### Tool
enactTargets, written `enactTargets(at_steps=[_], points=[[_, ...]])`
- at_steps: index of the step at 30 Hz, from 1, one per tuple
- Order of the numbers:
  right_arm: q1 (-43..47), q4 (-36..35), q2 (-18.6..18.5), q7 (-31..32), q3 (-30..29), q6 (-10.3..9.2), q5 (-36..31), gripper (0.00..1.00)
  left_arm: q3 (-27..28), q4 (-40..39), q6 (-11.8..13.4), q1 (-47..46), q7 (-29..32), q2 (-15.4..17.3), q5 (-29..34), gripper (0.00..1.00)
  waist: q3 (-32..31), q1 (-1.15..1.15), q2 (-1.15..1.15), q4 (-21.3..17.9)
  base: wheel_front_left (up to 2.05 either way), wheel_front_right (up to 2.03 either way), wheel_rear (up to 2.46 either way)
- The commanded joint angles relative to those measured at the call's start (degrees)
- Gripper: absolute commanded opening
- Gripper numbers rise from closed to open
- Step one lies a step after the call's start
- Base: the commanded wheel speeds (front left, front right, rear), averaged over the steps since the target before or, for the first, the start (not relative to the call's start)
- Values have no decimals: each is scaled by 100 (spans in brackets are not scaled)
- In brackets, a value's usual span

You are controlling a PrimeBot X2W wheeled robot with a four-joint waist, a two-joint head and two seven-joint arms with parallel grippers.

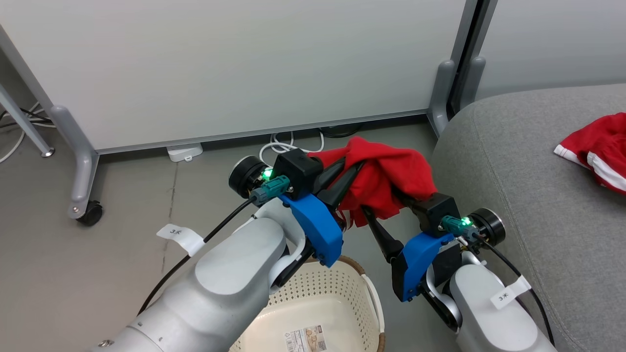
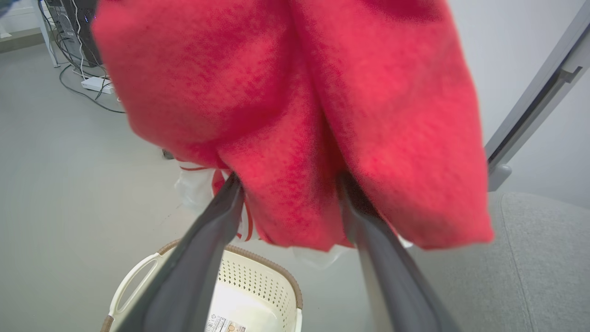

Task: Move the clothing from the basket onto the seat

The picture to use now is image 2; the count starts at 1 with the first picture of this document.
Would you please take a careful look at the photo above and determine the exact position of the grey fabric chair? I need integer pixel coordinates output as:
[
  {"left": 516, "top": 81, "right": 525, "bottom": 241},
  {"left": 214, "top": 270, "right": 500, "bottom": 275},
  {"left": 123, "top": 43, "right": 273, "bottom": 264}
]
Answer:
[{"left": 406, "top": 191, "right": 590, "bottom": 332}]

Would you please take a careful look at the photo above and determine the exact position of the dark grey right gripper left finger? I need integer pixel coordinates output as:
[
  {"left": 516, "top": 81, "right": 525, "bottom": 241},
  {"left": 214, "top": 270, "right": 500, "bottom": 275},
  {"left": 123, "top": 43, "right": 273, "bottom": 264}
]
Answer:
[{"left": 115, "top": 174, "right": 245, "bottom": 332}]

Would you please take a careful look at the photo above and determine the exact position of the black computer tower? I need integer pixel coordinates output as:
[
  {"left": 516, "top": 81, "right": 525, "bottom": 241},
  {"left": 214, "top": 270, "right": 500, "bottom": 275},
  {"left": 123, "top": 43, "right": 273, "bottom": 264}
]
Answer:
[{"left": 46, "top": 0, "right": 103, "bottom": 68}]

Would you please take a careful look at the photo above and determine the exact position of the white power strip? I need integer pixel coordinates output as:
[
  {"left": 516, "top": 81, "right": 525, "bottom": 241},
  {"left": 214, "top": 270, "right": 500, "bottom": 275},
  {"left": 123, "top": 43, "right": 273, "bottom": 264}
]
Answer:
[{"left": 81, "top": 76, "right": 114, "bottom": 95}]

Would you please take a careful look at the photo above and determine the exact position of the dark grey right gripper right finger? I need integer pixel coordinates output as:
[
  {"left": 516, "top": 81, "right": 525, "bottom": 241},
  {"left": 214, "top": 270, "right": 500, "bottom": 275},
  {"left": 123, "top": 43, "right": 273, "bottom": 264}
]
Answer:
[{"left": 340, "top": 177, "right": 461, "bottom": 332}]

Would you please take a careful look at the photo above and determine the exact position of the cream perforated laundry basket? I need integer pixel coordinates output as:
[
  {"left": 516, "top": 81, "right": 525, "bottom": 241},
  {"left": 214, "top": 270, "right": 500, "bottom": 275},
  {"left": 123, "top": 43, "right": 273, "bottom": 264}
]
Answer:
[{"left": 100, "top": 240, "right": 303, "bottom": 332}]

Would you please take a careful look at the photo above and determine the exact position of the red item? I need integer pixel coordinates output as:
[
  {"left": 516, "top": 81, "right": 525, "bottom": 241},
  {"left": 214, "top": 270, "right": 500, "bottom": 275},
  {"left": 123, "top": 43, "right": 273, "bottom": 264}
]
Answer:
[{"left": 91, "top": 0, "right": 495, "bottom": 270}]

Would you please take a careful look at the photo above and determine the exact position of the grey metal frame bar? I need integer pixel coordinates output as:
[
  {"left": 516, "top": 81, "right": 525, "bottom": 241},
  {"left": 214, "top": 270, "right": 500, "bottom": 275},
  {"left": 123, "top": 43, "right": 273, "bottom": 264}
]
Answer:
[{"left": 484, "top": 0, "right": 590, "bottom": 208}]

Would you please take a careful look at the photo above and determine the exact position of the printed label in basket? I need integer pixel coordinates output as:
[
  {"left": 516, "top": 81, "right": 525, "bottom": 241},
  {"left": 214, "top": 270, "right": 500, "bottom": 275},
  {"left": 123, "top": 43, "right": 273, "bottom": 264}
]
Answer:
[{"left": 205, "top": 314, "right": 247, "bottom": 332}]

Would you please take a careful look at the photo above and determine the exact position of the black floor cable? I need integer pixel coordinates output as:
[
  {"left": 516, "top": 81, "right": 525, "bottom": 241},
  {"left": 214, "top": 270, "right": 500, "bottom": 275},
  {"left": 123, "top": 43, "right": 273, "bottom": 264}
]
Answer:
[{"left": 59, "top": 65, "right": 126, "bottom": 114}]

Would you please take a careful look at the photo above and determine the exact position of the white partition panel with foot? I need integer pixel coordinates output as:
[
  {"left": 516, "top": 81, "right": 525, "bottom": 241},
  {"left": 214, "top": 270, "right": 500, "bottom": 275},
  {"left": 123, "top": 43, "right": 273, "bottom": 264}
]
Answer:
[{"left": 449, "top": 0, "right": 586, "bottom": 143}]

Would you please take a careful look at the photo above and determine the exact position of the white furniture leg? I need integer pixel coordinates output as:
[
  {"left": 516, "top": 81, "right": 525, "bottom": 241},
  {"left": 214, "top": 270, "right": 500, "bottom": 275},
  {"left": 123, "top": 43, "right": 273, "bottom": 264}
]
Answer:
[{"left": 37, "top": 0, "right": 60, "bottom": 68}]

